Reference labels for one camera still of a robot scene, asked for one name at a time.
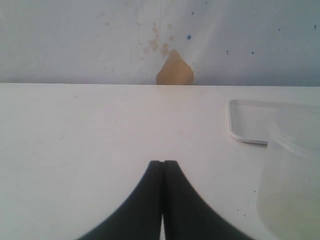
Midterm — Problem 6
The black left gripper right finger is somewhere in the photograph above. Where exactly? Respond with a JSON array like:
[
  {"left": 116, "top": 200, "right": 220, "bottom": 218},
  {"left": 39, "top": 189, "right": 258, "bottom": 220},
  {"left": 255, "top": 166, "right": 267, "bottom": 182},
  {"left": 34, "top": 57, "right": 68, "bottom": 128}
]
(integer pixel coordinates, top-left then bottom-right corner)
[{"left": 162, "top": 160, "right": 250, "bottom": 240}]

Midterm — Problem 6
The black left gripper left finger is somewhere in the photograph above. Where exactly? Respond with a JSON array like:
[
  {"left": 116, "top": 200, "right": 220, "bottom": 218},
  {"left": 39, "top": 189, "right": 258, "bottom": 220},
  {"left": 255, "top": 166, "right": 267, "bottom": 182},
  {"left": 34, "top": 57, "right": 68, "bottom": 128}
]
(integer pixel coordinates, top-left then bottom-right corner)
[{"left": 80, "top": 160, "right": 164, "bottom": 240}]

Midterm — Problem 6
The translucent plastic cup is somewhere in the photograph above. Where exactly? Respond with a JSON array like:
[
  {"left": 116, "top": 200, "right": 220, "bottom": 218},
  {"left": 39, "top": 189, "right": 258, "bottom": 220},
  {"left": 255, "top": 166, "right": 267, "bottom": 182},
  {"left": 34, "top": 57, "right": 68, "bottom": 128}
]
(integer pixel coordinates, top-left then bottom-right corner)
[{"left": 256, "top": 107, "right": 320, "bottom": 240}]

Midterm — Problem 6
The silver metal tray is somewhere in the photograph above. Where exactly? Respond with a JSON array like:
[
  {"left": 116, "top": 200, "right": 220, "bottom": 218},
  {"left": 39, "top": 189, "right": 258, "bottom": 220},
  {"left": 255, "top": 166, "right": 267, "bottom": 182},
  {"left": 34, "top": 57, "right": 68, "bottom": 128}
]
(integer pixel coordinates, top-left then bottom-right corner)
[{"left": 227, "top": 99, "right": 320, "bottom": 146}]

